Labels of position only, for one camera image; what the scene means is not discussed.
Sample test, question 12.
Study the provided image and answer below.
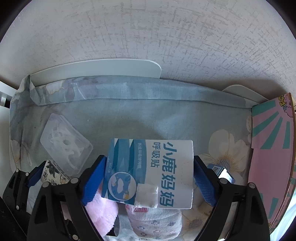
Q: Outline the black white floral small item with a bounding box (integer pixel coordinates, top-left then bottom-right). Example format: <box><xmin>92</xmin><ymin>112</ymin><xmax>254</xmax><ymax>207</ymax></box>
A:
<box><xmin>41</xmin><ymin>160</ymin><xmax>71</xmax><ymax>185</ymax></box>

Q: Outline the clear plastic case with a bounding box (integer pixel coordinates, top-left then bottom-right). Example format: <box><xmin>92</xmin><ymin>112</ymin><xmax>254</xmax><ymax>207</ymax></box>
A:
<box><xmin>40</xmin><ymin>113</ymin><xmax>93</xmax><ymax>176</ymax></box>

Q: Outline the small blue barcode box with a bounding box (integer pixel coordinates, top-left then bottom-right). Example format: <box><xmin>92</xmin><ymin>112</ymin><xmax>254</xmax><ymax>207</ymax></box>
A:
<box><xmin>207</xmin><ymin>164</ymin><xmax>235</xmax><ymax>184</ymax></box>

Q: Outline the pink fluffy puff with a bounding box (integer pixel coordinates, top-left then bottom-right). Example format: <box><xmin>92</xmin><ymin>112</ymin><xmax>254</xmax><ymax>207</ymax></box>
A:
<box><xmin>85</xmin><ymin>185</ymin><xmax>119</xmax><ymax>237</ymax></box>

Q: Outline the floral sock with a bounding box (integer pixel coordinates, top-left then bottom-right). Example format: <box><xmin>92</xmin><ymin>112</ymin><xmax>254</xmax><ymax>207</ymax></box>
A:
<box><xmin>125</xmin><ymin>205</ymin><xmax>182</xmax><ymax>240</ymax></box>

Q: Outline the white blue nasal strip box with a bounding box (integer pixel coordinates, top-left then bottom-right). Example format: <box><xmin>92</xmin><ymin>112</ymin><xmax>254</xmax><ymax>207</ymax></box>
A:
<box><xmin>101</xmin><ymin>138</ymin><xmax>194</xmax><ymax>209</ymax></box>

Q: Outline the pink teal cardboard box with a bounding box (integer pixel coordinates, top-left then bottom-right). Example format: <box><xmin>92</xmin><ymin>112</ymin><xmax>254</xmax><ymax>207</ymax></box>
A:
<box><xmin>248</xmin><ymin>93</ymin><xmax>295</xmax><ymax>232</ymax></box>

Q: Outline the floral blue bed sheet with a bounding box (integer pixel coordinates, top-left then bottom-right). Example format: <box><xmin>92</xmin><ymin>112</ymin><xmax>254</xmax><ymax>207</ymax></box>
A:
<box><xmin>10</xmin><ymin>76</ymin><xmax>252</xmax><ymax>185</ymax></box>

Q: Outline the white plastic bed guard left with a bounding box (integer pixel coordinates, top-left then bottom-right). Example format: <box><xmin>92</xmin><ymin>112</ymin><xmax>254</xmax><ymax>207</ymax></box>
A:
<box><xmin>30</xmin><ymin>58</ymin><xmax>162</xmax><ymax>86</ymax></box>

